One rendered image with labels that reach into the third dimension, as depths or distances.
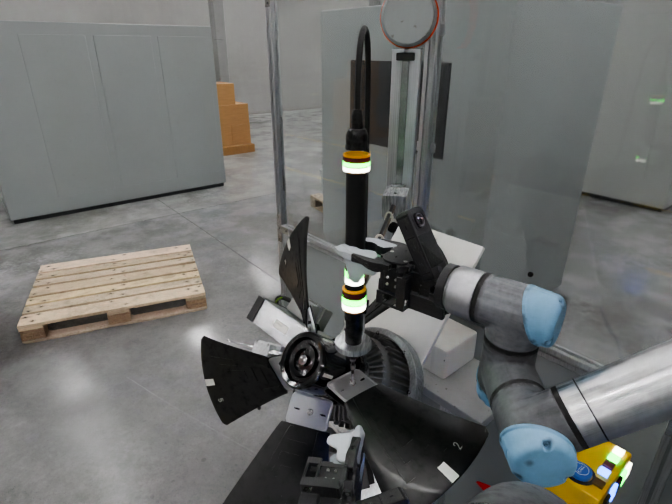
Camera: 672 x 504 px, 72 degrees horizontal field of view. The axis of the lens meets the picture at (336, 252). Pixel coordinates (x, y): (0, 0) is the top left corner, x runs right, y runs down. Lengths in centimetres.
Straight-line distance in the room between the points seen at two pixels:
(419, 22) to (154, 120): 518
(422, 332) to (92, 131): 540
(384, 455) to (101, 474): 191
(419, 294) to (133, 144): 572
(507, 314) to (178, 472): 203
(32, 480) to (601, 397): 247
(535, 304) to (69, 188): 586
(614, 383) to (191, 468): 211
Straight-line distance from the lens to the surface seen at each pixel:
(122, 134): 624
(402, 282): 72
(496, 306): 66
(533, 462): 61
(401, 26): 141
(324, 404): 102
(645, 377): 62
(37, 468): 276
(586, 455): 110
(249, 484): 103
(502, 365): 69
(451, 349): 147
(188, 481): 243
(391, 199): 136
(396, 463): 85
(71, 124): 611
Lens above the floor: 180
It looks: 24 degrees down
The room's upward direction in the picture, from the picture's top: straight up
